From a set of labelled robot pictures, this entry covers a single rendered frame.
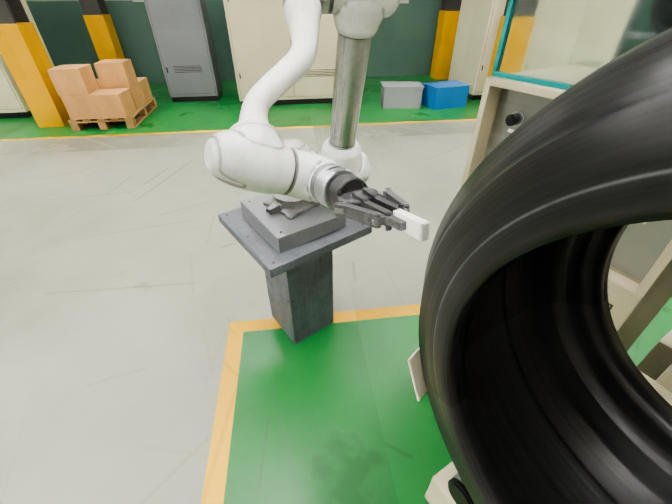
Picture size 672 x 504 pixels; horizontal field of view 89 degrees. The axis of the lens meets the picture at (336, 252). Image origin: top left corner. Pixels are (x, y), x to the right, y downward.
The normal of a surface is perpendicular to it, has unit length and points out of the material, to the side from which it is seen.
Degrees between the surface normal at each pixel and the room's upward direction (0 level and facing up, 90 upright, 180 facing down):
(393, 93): 90
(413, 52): 90
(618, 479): 8
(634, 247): 90
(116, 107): 90
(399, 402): 0
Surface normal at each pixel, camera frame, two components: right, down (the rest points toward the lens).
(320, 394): 0.00, -0.80
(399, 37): 0.12, 0.59
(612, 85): -0.82, -0.48
